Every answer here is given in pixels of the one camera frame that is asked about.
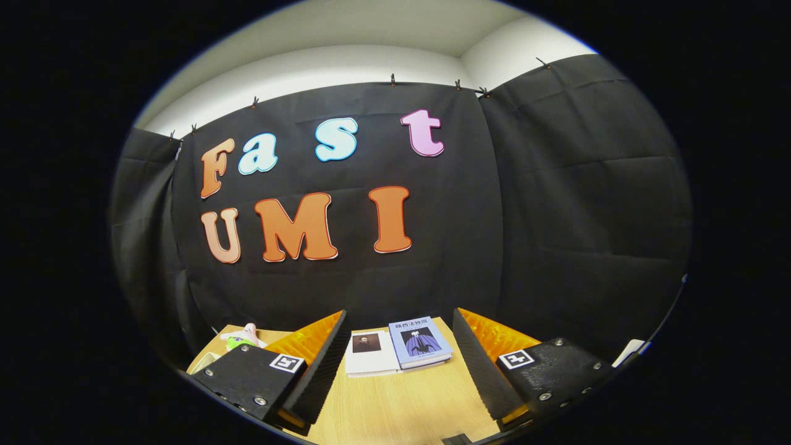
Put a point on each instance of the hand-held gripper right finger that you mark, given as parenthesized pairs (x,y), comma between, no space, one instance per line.
(479,371)

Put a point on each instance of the beige fabric storage box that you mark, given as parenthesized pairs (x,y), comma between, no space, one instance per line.
(205,363)

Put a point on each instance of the blue book with figure cover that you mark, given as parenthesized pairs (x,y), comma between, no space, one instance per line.
(420,343)

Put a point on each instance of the white book with portrait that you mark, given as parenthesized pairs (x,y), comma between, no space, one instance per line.
(371,358)

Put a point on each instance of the pink plush toy green shorts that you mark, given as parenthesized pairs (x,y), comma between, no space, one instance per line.
(244,339)

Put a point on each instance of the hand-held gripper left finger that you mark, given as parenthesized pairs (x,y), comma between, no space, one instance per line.
(321,371)

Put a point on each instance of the white sheet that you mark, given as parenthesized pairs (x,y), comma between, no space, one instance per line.
(630,351)

